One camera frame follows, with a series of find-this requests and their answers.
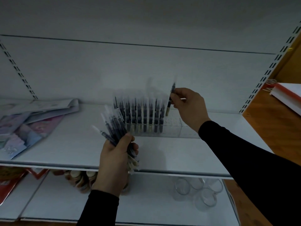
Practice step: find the person's right hand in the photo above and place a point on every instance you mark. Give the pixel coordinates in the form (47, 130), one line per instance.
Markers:
(191, 108)

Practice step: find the person's left hand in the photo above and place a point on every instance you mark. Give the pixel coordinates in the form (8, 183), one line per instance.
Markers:
(112, 167)

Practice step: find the person's left thumb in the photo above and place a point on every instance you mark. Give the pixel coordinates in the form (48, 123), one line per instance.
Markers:
(127, 139)

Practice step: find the person's right thumb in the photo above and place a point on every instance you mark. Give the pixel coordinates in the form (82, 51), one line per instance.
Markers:
(180, 92)

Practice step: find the single dark brush pen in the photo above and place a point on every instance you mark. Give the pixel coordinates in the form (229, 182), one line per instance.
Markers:
(168, 108)

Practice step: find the bundle of dark pens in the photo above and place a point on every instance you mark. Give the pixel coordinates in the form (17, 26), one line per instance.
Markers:
(110, 125)

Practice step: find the person's left forearm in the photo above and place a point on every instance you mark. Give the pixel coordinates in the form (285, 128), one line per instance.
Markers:
(100, 209)

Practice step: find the person's right forearm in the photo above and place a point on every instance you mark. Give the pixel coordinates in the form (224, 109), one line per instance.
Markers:
(254, 167)

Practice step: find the rows of standing dark pens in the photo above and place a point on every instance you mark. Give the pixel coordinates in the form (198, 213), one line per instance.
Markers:
(138, 116)

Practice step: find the clear acrylic pen holder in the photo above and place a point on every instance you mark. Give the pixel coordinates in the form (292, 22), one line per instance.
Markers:
(180, 129)

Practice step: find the clear drinking glass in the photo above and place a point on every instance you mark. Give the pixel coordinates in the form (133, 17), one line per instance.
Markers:
(205, 199)
(197, 183)
(214, 185)
(181, 188)

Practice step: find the pink pastel sticker pack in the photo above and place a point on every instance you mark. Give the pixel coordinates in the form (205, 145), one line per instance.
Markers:
(42, 128)

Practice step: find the white slotted shelf upright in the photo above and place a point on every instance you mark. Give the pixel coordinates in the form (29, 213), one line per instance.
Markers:
(20, 72)
(268, 72)

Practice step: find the loose rubber bands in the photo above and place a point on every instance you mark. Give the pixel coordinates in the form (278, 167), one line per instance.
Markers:
(270, 82)

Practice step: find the grey white flat booklet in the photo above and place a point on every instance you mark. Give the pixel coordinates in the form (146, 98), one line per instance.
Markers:
(40, 104)

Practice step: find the small red packet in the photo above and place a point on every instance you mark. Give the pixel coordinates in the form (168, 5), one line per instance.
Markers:
(37, 172)

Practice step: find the white box with red edge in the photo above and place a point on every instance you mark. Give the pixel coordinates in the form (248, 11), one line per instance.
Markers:
(288, 95)

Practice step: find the light blue sticker pack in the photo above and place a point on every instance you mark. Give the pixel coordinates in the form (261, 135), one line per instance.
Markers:
(11, 145)

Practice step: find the purple pastel sticker pack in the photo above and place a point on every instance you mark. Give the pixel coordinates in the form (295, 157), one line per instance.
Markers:
(10, 122)

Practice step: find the large red packet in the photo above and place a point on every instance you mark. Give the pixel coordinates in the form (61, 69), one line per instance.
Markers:
(8, 185)

